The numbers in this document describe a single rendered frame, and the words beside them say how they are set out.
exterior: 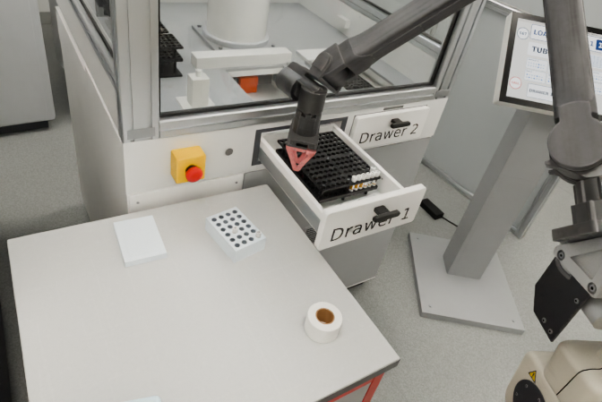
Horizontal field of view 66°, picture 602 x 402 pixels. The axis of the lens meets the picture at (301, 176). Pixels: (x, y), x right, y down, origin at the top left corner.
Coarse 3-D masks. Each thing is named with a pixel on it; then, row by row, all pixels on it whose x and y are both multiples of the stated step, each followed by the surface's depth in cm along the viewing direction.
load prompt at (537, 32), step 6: (534, 24) 154; (534, 30) 154; (540, 30) 154; (534, 36) 154; (540, 36) 154; (588, 36) 155; (594, 42) 155; (600, 42) 155; (594, 48) 155; (600, 48) 155
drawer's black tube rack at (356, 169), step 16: (320, 144) 123; (336, 144) 124; (288, 160) 119; (320, 160) 117; (336, 160) 118; (352, 160) 119; (304, 176) 115; (320, 176) 111; (336, 176) 112; (320, 192) 110; (336, 192) 112; (352, 192) 113
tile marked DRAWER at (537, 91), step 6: (528, 84) 153; (534, 84) 153; (528, 90) 153; (534, 90) 153; (540, 90) 153; (546, 90) 153; (528, 96) 153; (534, 96) 153; (540, 96) 153; (546, 96) 153
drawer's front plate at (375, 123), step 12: (408, 108) 143; (420, 108) 145; (360, 120) 133; (372, 120) 136; (384, 120) 139; (408, 120) 145; (420, 120) 148; (360, 132) 136; (372, 132) 139; (396, 132) 145; (408, 132) 148; (420, 132) 151; (360, 144) 139; (372, 144) 142
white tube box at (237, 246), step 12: (216, 216) 109; (228, 216) 111; (240, 216) 111; (216, 228) 106; (228, 228) 106; (240, 228) 108; (252, 228) 108; (216, 240) 107; (228, 240) 103; (240, 240) 104; (252, 240) 106; (264, 240) 106; (228, 252) 104; (240, 252) 103; (252, 252) 106
